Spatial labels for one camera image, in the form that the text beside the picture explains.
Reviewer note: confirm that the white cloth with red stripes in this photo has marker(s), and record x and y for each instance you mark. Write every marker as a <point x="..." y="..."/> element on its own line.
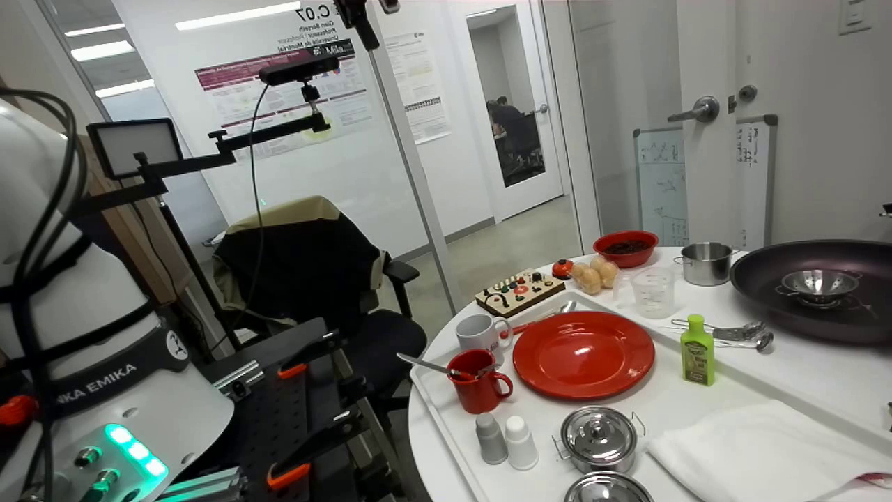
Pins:
<point x="764" y="452"/>

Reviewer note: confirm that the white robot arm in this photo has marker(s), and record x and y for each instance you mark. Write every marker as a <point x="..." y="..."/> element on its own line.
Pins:
<point x="58" y="256"/>

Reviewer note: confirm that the robot base with green lights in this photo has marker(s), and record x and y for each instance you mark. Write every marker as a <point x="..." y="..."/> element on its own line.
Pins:
<point x="127" y="429"/>

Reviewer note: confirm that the red plate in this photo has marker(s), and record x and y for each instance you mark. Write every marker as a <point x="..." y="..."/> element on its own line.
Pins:
<point x="583" y="356"/>

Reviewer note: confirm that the white mug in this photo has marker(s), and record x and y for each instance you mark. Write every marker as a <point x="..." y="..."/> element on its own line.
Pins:
<point x="483" y="334"/>

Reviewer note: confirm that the toy sushi board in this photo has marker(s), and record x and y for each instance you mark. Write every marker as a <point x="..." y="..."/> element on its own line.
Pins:
<point x="516" y="293"/>

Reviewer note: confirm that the metal spoon in mug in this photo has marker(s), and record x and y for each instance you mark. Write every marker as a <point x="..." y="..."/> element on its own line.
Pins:
<point x="432" y="367"/>

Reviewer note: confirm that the red toy tomato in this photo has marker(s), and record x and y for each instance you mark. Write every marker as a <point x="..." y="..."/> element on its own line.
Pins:
<point x="562" y="268"/>

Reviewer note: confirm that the red mug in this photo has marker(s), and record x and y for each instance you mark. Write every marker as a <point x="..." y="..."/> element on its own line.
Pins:
<point x="480" y="385"/>

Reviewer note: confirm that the bread rolls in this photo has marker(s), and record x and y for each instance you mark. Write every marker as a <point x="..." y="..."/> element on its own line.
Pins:
<point x="596" y="278"/>

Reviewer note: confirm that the black office chair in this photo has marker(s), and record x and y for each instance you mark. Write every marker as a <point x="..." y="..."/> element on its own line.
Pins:
<point x="307" y="260"/>

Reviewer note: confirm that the red bowl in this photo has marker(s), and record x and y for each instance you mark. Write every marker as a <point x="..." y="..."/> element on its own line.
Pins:
<point x="626" y="249"/>

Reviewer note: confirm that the white serving tray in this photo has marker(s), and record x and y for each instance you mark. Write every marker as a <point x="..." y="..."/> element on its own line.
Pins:
<point x="842" y="388"/>

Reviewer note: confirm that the grey salt shaker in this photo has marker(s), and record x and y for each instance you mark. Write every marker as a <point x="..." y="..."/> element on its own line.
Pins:
<point x="492" y="444"/>

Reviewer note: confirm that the white pepper shaker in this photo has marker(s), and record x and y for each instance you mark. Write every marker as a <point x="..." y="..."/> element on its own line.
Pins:
<point x="523" y="452"/>

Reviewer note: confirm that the small leaning whiteboard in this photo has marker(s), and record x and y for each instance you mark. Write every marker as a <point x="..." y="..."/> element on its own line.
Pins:
<point x="661" y="183"/>

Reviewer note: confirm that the steel lidded pot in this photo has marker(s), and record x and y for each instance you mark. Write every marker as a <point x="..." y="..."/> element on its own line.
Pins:
<point x="601" y="440"/>

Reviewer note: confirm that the small steel pot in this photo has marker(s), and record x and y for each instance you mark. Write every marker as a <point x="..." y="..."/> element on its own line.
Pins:
<point x="706" y="264"/>

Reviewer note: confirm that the green plastic bottle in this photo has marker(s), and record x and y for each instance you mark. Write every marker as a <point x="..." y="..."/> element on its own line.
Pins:
<point x="697" y="352"/>

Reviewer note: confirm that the metal whisk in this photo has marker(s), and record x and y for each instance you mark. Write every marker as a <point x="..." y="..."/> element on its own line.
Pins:
<point x="749" y="337"/>

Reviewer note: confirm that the small steel bowl in pan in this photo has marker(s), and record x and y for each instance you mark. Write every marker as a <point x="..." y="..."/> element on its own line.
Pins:
<point x="821" y="289"/>

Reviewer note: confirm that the large dark frying pan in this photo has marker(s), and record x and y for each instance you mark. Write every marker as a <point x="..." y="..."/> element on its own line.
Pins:
<point x="865" y="320"/>

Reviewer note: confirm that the door lever handle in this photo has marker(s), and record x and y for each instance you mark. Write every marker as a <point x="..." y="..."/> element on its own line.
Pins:
<point x="706" y="109"/>

